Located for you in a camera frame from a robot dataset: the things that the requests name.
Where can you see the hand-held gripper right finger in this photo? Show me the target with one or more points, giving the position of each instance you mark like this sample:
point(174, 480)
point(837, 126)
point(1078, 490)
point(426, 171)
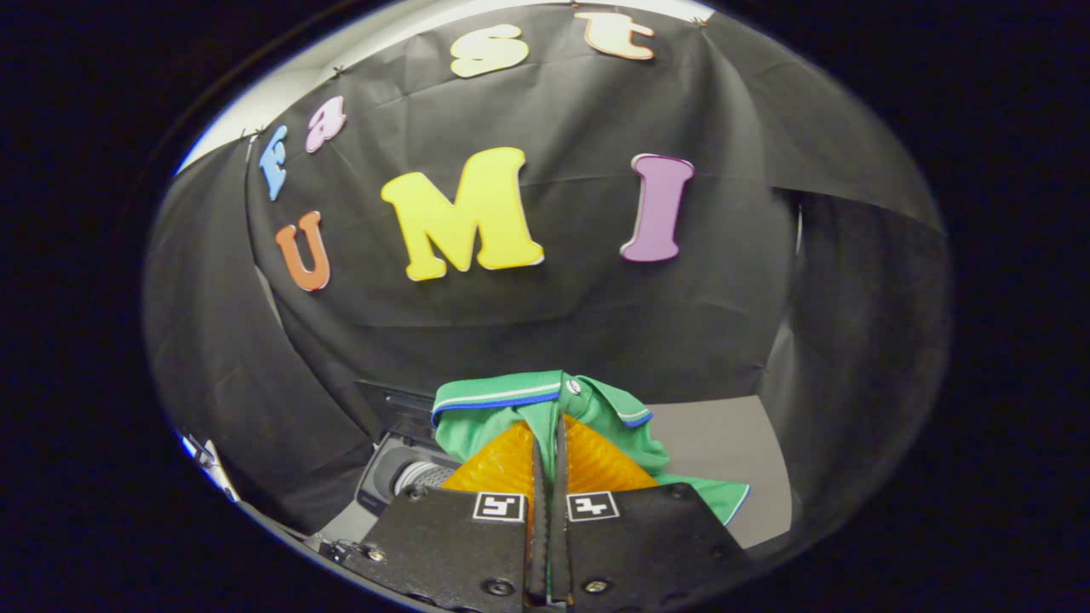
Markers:
point(630, 545)

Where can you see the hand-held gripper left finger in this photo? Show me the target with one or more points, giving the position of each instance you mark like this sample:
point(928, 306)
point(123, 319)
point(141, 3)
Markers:
point(477, 545)

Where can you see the grey washing machine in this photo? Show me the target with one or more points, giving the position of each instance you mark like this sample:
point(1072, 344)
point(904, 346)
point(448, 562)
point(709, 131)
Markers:
point(387, 481)

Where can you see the green polo shirt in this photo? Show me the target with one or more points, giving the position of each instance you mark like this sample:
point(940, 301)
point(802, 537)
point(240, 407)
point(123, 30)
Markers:
point(485, 421)

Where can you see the dark washing machine lid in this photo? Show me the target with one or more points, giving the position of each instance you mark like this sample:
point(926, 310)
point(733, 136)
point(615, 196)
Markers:
point(400, 409)

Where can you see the grey metal cabinet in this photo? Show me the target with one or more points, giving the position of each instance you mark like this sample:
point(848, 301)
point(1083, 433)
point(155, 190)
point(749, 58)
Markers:
point(724, 460)

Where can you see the black backdrop cloth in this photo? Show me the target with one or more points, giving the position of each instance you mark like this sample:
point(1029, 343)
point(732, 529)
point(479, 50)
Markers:
point(545, 315)

